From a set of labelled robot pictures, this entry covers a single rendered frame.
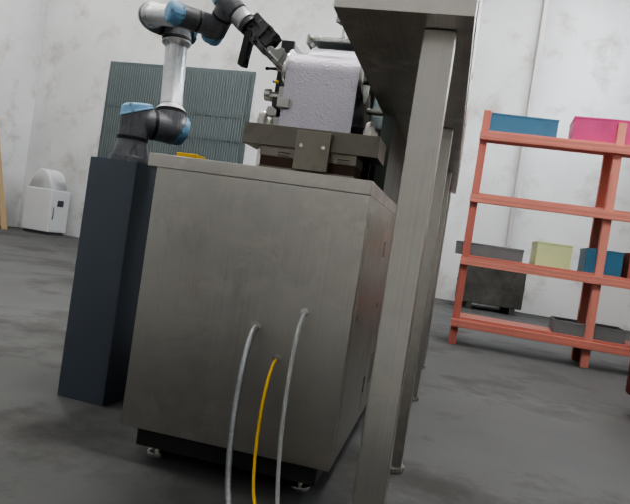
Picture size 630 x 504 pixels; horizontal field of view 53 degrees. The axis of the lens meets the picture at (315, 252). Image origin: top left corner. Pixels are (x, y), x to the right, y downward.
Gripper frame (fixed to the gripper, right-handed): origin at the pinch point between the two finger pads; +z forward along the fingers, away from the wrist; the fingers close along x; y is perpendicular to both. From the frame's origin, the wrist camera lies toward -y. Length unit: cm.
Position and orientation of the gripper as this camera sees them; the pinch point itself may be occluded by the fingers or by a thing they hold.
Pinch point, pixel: (280, 69)
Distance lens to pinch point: 218.4
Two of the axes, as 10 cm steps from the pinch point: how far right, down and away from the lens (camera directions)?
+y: 7.3, -6.7, -1.5
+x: 2.1, 0.1, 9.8
